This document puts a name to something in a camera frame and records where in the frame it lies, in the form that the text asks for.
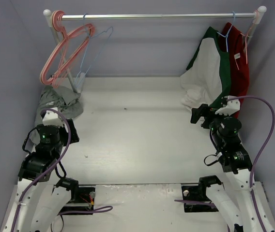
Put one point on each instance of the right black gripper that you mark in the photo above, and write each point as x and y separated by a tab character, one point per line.
206	115

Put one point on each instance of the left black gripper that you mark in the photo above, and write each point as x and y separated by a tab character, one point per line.
72	131

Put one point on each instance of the grey t shirt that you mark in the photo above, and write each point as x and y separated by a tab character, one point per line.
66	101

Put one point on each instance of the light blue wire hanger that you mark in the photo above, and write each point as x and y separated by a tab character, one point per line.
97	41

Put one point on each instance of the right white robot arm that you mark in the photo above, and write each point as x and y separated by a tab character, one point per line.
247	214

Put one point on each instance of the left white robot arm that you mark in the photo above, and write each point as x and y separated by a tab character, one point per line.
33	177

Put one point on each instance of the white and green shirt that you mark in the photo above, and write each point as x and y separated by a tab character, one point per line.
207	76

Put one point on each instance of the blue hanger with shirts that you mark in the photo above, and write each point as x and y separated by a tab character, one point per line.
228	32

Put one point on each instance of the red shirt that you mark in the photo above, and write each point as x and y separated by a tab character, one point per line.
239	70

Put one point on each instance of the pink hanger at right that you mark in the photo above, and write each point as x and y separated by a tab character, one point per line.
249	34

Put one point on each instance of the pink plastic hangers bunch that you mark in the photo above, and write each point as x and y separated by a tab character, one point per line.
65	64

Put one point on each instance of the silver clothes rack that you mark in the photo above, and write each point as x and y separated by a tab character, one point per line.
262	10

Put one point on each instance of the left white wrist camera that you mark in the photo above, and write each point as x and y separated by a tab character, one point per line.
52	119

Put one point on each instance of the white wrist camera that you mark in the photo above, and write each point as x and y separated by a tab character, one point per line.
52	119
229	106

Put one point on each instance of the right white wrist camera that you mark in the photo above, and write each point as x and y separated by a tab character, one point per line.
229	106

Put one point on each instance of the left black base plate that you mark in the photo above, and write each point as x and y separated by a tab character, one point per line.
81	199

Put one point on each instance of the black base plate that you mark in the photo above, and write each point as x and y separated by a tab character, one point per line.
192	193
81	199

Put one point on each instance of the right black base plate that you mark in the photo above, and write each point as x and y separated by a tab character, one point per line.
192	193

